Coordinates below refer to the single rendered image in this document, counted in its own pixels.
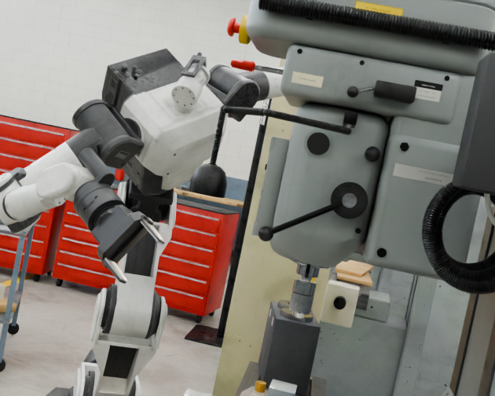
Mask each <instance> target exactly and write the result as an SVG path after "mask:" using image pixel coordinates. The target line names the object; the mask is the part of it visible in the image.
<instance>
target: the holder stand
mask: <svg viewBox="0 0 495 396"><path fill-rule="evenodd" d="M289 304H290V301H287V300H280V301H279V302H273V301H272V302H271V303H270V307H269V313H268V317H267V322H266V329H265V333H264V336H263V341H262V348H261V352H260V355H259V360H258V365H259V371H260V376H261V381H264V382H266V388H268V389H269V387H270V384H271V382H272V380H273V379H274V380H280V381H283V382H286V383H292V384H295V385H297V389H296V394H301V395H306V394H307V390H308V386H309V382H310V376H311V372H312V368H313V363H314V357H315V353H316V349H317V342H318V338H319V335H320V330H321V327H320V325H319V324H318V322H317V319H316V318H315V316H314V314H313V312H312V310H311V312H310V314H307V315H306V316H305V317H304V318H297V317H293V314H292V311H290V310H289V309H288V308H289Z"/></svg>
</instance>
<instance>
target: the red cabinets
mask: <svg viewBox="0 0 495 396"><path fill-rule="evenodd" d="M79 132H80V131H79V130H74V129H70V128H66V127H62V126H54V125H50V124H46V123H40V122H35V121H31V120H27V119H20V118H16V117H12V116H7V115H1V114H0V175H1V174H4V173H9V172H10V171H12V170H14V169H15V168H17V167H20V168H25V167H28V166H29V165H31V164H32V163H34V162H35V161H36V160H38V159H40V158H41V157H43V156H44V155H46V154H47V153H49V152H51V151H52V150H54V149H55V148H56V147H58V146H59V145H61V144H63V143H64V142H66V141H67V140H69V139H70V138H72V137H74V136H75V135H76V134H78V133H79ZM239 216H240V212H237V211H231V210H227V209H224V208H220V207H213V206H210V205H206V204H202V203H196V202H192V201H188V200H182V199H178V198H177V206H176V219H175V224H174V228H173V229H172V235H171V239H170V241H169V242H168V244H167V246H166V247H165V248H164V250H163V252H162V253H161V255H160V256H159V263H158V268H157V273H156V282H155V288H154V290H156V292H157V293H158V295H159V296H163V297H164V298H165V301H166V304H167V307H170V308H173V309H176V310H182V311H185V312H188V313H191V314H196V315H197V316H196V323H200V322H201V320H202V316H203V317H204V316H206V315H208V314H209V315H210V316H213V315H214V313H215V311H216V310H217V309H219V308H221V304H222V297H223V293H224V289H225V285H226V278H227V274H228V270H229V263H230V259H231V254H232V250H233V243H234V239H235V235H236V231H237V224H238V220H239ZM19 238H20V236H17V235H12V234H6V233H0V266H1V267H5V268H9V269H13V267H14V263H15V258H16V254H17V246H18V242H19ZM98 246H99V243H98V242H97V241H96V239H95V238H94V236H93V235H92V232H91V231H90V230H89V228H88V227H87V226H86V224H85V223H84V221H83V220H82V219H81V218H80V217H79V215H78V214H77V212H76V211H75V209H74V207H73V202H71V201H70V200H66V201H65V202H64V203H63V204H62V205H60V206H57V207H54V208H51V209H49V210H46V211H43V212H42V213H41V217H40V219H39V220H38V221H37V222H36V223H35V228H34V233H33V237H32V242H31V250H30V254H29V259H28V263H27V271H26V272H28V273H34V274H35V276H34V281H37V282H38V281H39V278H40V275H43V274H45V273H47V275H52V277H54V278H57V281H56V286H59V287H60V286H61V285H62V283H63V280H64V281H71V282H74V283H77V284H83V285H87V286H90V287H94V288H100V289H102V288H107V289H108V288H110V284H115V282H116V277H115V276H114V275H113V273H112V272H111V271H110V269H106V268H105V267H104V266H103V265H102V261H101V259H100V258H99V256H98V255H97V247H98ZM52 273H53V274H52Z"/></svg>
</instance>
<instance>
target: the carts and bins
mask: <svg viewBox="0 0 495 396"><path fill-rule="evenodd" d="M34 228H35V225H33V226H32V227H31V228H29V229H27V230H26V231H24V232H22V233H18V234H16V233H12V232H11V231H10V229H9V228H8V226H5V225H4V223H3V222H2V220H1V219H0V233H6V234H12V235H17V236H20V238H19V242H18V246H17V251H16V258H15V263H14V267H13V275H12V280H11V285H10V288H6V286H5V285H4V284H1V283H0V324H3V326H2V334H1V339H0V372H1V371H3V370H4V369H5V366H6V362H5V360H4V359H3V354H4V349H5V344H6V336H7V332H8V333H9V334H12V335H14V334H16V333H18V331H19V325H18V324H17V317H18V313H19V309H20V301H21V296H22V294H23V291H24V290H23V287H24V279H25V275H26V271H27V266H28V259H29V254H30V250H31V242H32V237H33V233H34ZM27 234H28V237H27V244H26V249H25V253H24V261H23V265H22V270H21V275H20V282H19V287H18V289H16V286H17V278H18V273H19V269H20V261H21V257H22V252H23V248H24V240H25V237H26V236H27ZM11 320H12V323H10V321H11Z"/></svg>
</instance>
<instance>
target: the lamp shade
mask: <svg viewBox="0 0 495 396"><path fill-rule="evenodd" d="M226 186H227V181H226V173H225V171H224V170H223V169H222V168H221V167H219V166H217V164H213V163H204V164H202V165H200V166H198V167H197V168H196V170H195V172H194V174H193V175H192V177H191V182H190V186H189V191H190V192H193V193H199V194H202V195H206V196H213V197H219V198H225V194H226Z"/></svg>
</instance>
